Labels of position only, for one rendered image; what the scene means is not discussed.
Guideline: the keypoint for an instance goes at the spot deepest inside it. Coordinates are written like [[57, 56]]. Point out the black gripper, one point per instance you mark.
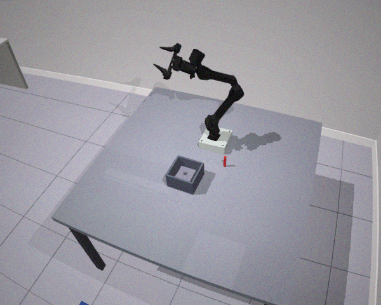
[[167, 73]]

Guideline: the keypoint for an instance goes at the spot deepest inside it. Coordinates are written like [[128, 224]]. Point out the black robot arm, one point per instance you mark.
[[204, 73]]

